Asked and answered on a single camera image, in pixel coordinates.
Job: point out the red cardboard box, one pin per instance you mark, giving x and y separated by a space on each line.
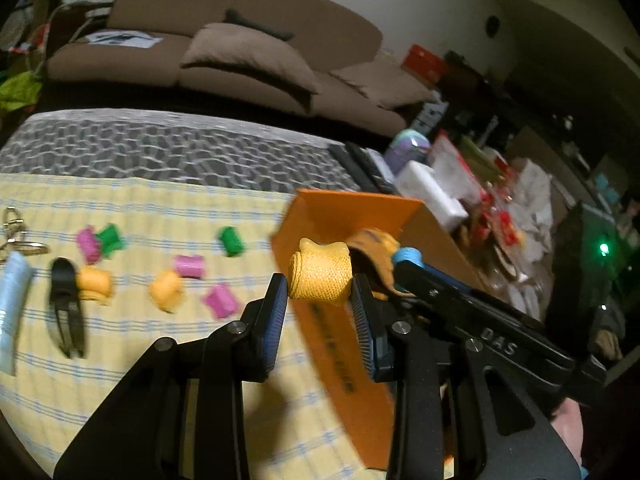
422 62

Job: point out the purple round container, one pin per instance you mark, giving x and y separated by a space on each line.
407 147

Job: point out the pink fabric roll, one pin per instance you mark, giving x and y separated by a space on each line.
190 266
89 245
220 300

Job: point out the red white snack bag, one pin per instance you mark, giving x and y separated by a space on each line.
460 165

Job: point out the black remote control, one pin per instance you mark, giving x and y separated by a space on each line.
370 165
347 167

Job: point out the yellow fabric roll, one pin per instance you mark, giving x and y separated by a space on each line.
320 272

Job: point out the white tissue box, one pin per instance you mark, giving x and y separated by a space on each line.
430 195

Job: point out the green fabric roll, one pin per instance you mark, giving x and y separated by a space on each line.
111 240
231 241

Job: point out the brown sofa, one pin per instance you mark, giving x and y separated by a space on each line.
125 65

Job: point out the green plastic bag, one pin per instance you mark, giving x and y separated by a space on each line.
20 92

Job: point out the white remote control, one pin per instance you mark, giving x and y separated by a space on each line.
385 165

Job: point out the orange black fabric item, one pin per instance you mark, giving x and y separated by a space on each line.
374 250

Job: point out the pale blue tube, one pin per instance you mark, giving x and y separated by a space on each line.
12 310

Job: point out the papers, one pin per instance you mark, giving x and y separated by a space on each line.
120 39

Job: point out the beige throw cushion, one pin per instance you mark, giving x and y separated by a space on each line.
405 85
357 80

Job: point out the orange lined cardboard box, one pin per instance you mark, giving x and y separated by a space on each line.
340 215

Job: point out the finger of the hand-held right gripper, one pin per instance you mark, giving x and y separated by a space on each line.
425 285

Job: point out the person's right hand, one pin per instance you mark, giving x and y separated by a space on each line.
567 430

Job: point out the large brown cushion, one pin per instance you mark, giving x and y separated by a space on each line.
250 55

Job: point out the gold clip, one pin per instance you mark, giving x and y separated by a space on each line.
30 248

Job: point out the black thread snips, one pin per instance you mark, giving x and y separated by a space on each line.
62 275

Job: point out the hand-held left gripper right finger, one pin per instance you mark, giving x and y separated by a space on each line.
364 330

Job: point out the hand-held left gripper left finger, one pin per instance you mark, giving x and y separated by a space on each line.
272 325

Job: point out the yellow checked cloth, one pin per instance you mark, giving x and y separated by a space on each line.
150 210

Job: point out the orange fabric roll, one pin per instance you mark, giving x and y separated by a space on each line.
95 284
166 291

